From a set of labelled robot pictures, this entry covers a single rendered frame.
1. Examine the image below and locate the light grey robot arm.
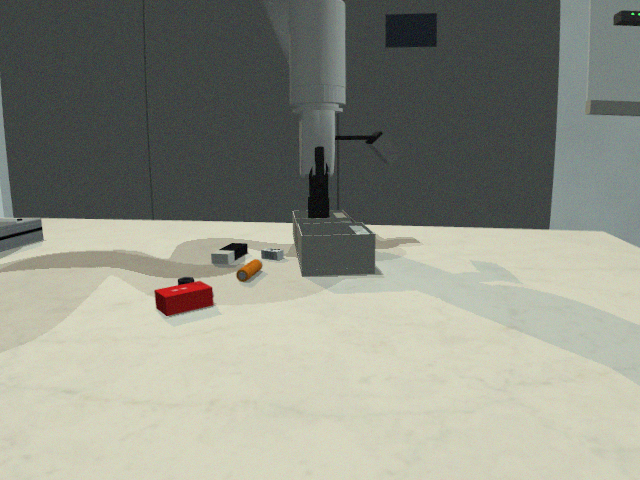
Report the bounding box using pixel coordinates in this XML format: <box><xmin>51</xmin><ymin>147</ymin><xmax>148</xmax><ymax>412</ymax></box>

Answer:
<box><xmin>263</xmin><ymin>0</ymin><xmax>401</xmax><ymax>165</ymax></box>

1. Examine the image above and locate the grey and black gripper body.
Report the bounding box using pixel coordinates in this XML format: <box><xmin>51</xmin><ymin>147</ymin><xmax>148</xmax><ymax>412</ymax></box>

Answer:
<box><xmin>293</xmin><ymin>107</ymin><xmax>343</xmax><ymax>178</ymax></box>

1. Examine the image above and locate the grey rack of bins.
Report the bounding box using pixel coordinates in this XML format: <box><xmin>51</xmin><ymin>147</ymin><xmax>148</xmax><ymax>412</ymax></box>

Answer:
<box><xmin>292</xmin><ymin>210</ymin><xmax>375</xmax><ymax>276</ymax></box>

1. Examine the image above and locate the red rectangular block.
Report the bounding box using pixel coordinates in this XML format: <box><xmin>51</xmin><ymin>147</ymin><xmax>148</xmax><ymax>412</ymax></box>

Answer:
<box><xmin>154</xmin><ymin>281</ymin><xmax>214</xmax><ymax>316</ymax></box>

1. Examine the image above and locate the orange cylinder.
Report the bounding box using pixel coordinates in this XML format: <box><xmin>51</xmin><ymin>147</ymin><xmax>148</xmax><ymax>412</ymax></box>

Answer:
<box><xmin>236</xmin><ymin>259</ymin><xmax>263</xmax><ymax>282</ymax></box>

